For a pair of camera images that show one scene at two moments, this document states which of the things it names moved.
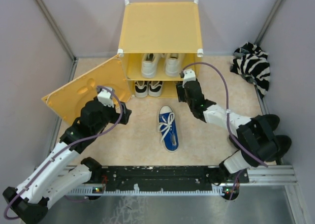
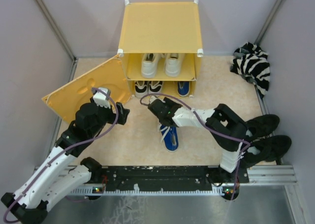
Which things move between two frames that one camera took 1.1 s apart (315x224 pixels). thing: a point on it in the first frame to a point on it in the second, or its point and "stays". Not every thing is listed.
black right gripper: x=180 y=90 to x=170 y=102
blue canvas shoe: x=168 y=127 stays
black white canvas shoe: x=155 y=88 stays
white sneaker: x=149 y=64 stays
